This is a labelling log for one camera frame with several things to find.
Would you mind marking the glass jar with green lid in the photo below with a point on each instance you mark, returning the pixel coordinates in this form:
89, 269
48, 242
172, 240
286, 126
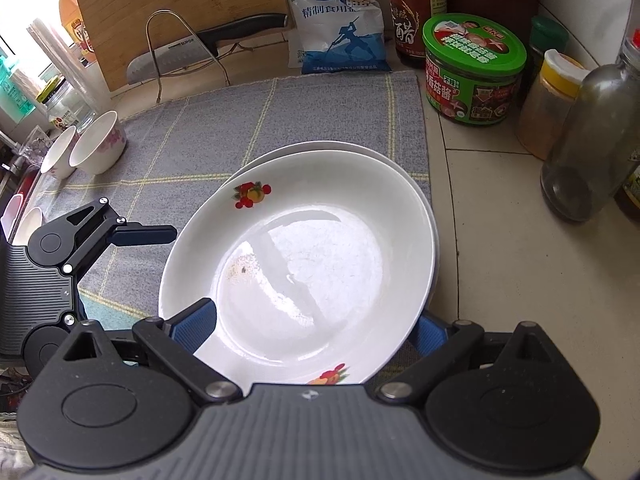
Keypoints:
67, 110

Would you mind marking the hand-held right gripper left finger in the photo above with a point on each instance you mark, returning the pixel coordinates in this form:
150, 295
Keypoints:
192, 327

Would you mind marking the grey checked cloth mat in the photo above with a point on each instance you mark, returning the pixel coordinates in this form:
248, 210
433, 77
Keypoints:
300, 110

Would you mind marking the white and blue salt bag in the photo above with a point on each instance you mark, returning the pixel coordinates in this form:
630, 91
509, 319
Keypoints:
340, 20

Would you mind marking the yellow-lid spice jar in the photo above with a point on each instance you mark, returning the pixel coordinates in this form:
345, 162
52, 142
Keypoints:
545, 110

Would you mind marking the yellow cooking wine jug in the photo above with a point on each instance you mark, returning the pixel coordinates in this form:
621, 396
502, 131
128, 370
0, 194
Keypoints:
70, 5

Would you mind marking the white pink-flower bowl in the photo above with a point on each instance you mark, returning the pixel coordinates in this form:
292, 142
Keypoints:
30, 222
105, 152
60, 160

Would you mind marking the small cooking oil bottle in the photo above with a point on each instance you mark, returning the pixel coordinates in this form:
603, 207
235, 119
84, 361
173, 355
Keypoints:
631, 190

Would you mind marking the clear glass cup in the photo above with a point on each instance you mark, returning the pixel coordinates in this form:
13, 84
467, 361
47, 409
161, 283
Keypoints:
32, 145

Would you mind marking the glass bottle with red cap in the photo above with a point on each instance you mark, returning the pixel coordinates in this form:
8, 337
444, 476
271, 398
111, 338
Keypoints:
585, 150

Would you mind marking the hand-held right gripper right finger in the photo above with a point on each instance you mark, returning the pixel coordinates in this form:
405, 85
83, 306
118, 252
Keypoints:
430, 335

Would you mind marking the dark vinegar bottle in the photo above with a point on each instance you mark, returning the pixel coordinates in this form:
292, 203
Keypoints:
415, 10

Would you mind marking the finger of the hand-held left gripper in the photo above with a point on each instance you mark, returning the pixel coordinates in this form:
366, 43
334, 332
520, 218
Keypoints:
145, 235

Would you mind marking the white fruit-print plate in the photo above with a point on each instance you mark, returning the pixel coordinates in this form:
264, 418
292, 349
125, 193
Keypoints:
350, 148
310, 240

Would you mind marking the green dish soap bottle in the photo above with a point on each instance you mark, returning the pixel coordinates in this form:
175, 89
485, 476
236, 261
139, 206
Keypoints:
7, 85

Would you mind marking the dark jar with green cap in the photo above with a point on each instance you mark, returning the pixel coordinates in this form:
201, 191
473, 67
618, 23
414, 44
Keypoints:
547, 35

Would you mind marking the green-lid sauce tub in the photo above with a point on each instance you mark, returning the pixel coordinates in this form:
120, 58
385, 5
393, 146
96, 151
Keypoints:
470, 40

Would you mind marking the tall clear plastic wrap roll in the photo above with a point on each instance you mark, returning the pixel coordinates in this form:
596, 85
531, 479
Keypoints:
75, 60

